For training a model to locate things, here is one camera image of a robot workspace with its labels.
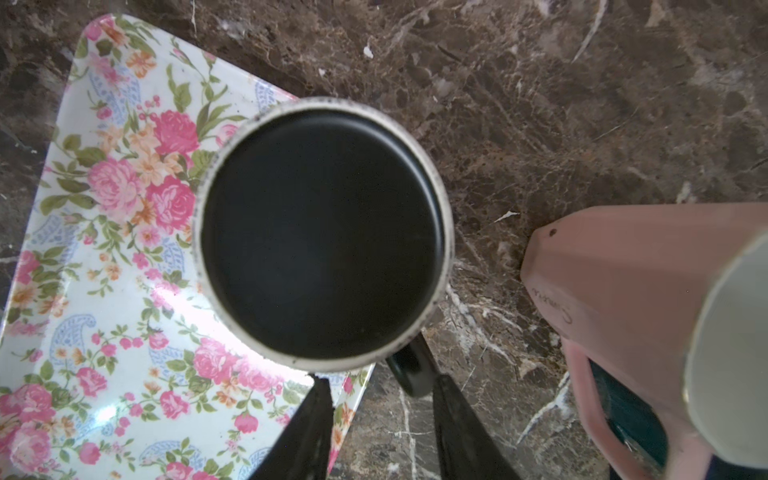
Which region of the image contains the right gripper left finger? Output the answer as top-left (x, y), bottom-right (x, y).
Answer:
top-left (249, 375), bottom-right (334, 480)

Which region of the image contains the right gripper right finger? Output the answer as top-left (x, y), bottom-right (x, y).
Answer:
top-left (433, 374), bottom-right (520, 480)

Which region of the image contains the dark green mug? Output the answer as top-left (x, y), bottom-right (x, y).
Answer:
top-left (589, 361), bottom-right (767, 479)

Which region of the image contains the black mug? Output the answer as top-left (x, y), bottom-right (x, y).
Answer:
top-left (193, 97), bottom-right (454, 397)

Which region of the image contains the pink mug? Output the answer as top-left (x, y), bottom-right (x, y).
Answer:
top-left (521, 203), bottom-right (767, 479)

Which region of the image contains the floral serving tray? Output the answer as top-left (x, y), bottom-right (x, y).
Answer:
top-left (0, 13), bottom-right (376, 480)

